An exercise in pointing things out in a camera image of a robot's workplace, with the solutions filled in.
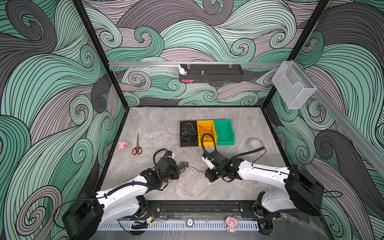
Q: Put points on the black wall shelf tray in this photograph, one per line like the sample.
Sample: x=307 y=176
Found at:
x=215 y=75

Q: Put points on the pink doll figurine front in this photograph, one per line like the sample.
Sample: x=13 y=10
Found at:
x=231 y=224

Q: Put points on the white rabbit figurine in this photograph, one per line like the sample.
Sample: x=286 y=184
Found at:
x=182 y=70

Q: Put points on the aluminium wall rail back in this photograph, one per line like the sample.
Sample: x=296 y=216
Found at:
x=166 y=64

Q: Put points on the white slotted cable duct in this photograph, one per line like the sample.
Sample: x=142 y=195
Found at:
x=180 y=225

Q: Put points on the clear acrylic wall box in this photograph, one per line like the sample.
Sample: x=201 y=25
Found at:
x=293 y=84

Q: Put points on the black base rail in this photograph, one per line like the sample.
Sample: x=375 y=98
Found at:
x=210 y=207

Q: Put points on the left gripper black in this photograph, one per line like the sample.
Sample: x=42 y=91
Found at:
x=176 y=170

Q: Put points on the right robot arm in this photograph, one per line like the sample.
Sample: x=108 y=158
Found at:
x=298 y=189

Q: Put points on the pink toy figurine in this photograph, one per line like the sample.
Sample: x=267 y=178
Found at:
x=122 y=144

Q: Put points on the black storage bin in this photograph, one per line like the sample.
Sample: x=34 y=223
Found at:
x=188 y=134

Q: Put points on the green storage bin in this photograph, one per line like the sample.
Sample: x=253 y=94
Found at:
x=225 y=133

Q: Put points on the aluminium wall rail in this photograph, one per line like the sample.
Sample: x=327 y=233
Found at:
x=357 y=113
x=166 y=64

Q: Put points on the yellow storage bin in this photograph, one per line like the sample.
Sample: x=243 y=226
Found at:
x=206 y=127

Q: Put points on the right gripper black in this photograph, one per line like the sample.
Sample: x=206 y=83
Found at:
x=208 y=175

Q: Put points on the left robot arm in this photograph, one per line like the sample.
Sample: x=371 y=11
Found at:
x=93 y=210

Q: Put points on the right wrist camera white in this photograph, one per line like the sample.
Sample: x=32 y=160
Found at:
x=207 y=160

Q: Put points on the aluminium wall rail right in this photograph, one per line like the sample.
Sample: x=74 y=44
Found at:
x=357 y=113

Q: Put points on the red handled scissors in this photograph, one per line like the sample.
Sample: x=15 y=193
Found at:
x=137 y=150

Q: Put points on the round badge button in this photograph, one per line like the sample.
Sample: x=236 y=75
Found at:
x=190 y=222

